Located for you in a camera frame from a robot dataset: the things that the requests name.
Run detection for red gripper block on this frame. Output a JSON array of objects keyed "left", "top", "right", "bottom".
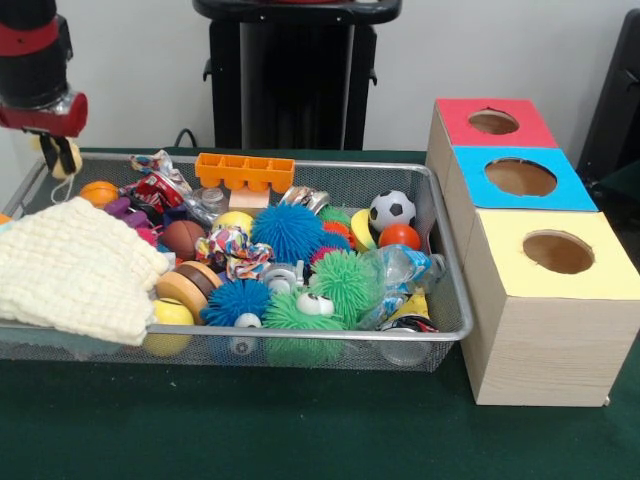
[{"left": 0, "top": 92, "right": 90, "bottom": 175}]

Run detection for yellow plush toy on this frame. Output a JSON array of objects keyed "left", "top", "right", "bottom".
[{"left": 30, "top": 135, "right": 84, "bottom": 204}]

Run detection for cream waffle cloth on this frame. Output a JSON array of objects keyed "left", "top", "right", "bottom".
[{"left": 0, "top": 196, "right": 171, "bottom": 347}]

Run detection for long orange toy brick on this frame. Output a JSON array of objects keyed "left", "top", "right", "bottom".
[{"left": 194, "top": 153, "right": 297, "bottom": 194}]

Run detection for shallow mesh bin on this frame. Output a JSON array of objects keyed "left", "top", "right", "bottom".
[{"left": 0, "top": 153, "right": 475, "bottom": 374}]

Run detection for wooden box three holes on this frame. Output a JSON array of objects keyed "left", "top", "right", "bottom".
[{"left": 425, "top": 97, "right": 640, "bottom": 407}]

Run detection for wooden burger toy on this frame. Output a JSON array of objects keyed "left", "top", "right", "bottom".
[{"left": 155, "top": 260, "right": 224, "bottom": 326}]

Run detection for blue spiky ball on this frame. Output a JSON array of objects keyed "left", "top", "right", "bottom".
[
  {"left": 251, "top": 202, "right": 326, "bottom": 265},
  {"left": 202, "top": 278, "right": 274, "bottom": 329}
]

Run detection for green spiky ball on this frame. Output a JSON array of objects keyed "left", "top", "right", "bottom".
[
  {"left": 262, "top": 289, "right": 346, "bottom": 369},
  {"left": 309, "top": 249, "right": 384, "bottom": 326}
]

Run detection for small soccer ball toy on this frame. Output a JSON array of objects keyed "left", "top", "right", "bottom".
[{"left": 368, "top": 189, "right": 417, "bottom": 234}]

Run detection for red ball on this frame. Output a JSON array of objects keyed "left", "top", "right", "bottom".
[{"left": 378, "top": 223, "right": 423, "bottom": 251}]

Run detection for black upright panel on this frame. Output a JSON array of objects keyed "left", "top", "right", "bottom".
[{"left": 574, "top": 8, "right": 640, "bottom": 174}]

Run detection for green cloth side table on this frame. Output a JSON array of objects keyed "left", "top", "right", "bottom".
[{"left": 587, "top": 162, "right": 640, "bottom": 211}]

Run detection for black cable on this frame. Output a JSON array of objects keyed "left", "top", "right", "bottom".
[{"left": 173, "top": 128, "right": 201, "bottom": 150}]

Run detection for multicolour rope toy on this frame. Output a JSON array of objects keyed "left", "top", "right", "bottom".
[{"left": 195, "top": 225, "right": 275, "bottom": 281}]

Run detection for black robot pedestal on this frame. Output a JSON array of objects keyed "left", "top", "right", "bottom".
[{"left": 192, "top": 0, "right": 404, "bottom": 151}]

